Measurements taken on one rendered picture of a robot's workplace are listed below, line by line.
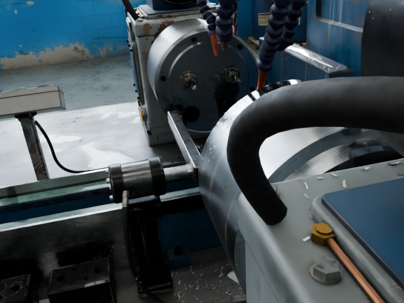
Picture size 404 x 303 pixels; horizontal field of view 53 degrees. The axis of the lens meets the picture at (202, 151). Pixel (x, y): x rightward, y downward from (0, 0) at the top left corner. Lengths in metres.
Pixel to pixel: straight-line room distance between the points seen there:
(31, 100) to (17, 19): 5.34
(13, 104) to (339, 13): 0.70
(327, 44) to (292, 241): 0.67
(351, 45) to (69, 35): 5.61
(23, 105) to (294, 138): 0.69
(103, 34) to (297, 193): 5.98
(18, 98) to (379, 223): 0.83
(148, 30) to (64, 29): 5.12
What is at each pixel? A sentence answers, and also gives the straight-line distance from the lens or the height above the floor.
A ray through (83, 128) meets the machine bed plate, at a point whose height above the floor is 0.80.
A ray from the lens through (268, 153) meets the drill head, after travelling 0.41.
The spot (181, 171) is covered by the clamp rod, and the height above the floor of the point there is 1.02.
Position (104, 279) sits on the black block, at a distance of 0.70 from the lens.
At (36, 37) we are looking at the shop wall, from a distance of 6.29.
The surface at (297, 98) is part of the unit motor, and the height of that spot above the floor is 1.27.
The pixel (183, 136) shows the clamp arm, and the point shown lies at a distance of 0.72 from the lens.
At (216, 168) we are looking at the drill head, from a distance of 0.48.
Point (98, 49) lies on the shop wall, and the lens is 6.26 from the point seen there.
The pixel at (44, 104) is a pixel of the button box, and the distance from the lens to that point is 0.96.
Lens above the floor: 1.32
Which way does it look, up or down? 26 degrees down
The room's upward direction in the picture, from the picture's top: 5 degrees counter-clockwise
